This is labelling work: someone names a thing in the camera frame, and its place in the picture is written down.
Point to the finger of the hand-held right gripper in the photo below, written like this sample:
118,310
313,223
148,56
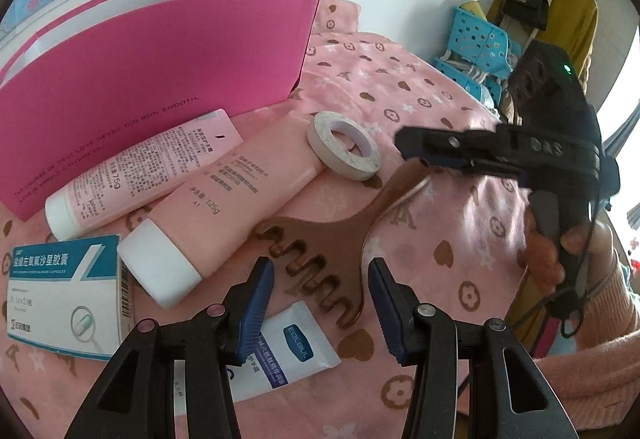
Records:
435,141
450,163

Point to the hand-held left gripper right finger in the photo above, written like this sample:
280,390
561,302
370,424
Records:
385,299

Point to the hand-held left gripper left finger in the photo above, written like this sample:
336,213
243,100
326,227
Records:
257,299

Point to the brown wooden massage comb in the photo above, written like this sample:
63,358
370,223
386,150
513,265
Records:
340,234

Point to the white teal medicine box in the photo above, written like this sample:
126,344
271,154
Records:
50,289

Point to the pink cardboard box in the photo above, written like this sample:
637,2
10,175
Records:
150,69

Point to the person's right forearm pink sleeve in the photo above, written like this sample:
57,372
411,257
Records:
605,329

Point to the person's right hand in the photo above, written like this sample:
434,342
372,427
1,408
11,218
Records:
542,259

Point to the pink printed blanket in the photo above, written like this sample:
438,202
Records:
425,84

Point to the white tube blue label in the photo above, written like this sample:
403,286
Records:
295,349

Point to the large pink tube white cap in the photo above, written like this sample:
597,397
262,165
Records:
230,199

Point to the white tape roll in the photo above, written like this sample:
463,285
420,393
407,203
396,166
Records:
325,154

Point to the blue plastic basket rack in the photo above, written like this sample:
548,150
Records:
480,39

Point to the yellow hanging garment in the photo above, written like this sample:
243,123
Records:
575,14

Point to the black handbag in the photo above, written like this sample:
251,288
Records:
525,9

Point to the small pink tube white cap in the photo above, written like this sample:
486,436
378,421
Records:
150,164

